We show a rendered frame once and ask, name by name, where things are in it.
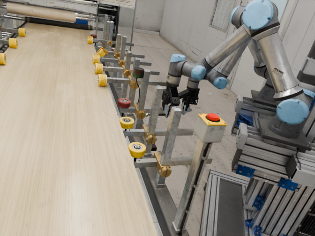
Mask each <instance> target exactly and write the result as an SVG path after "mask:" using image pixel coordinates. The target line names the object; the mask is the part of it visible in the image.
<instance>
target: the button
mask: <svg viewBox="0 0 315 236"><path fill-rule="evenodd" d="M207 118H208V119H210V120H212V121H218V120H219V116H218V115H217V114H214V113H209V114H207Z"/></svg>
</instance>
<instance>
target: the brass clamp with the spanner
mask: <svg viewBox="0 0 315 236"><path fill-rule="evenodd" d="M137 106H138V105H137V104H136V103H134V105H133V107H135V116H136V117H137V118H139V119H144V118H145V110H143V111H139V110H138V108H137Z"/></svg>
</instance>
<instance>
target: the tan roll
mask: <svg viewBox="0 0 315 236"><path fill-rule="evenodd" d="M0 8H4V9H7V12H8V13H11V14H18V15H27V16H34V17H41V18H48V19H55V20H62V21H69V22H75V21H76V19H80V20H87V21H94V22H96V19H93V18H87V17H80V16H76V12H69V11H63V10H57V9H51V8H44V7H36V6H29V5H23V4H17V3H10V2H7V4H6V6H4V5H0Z"/></svg>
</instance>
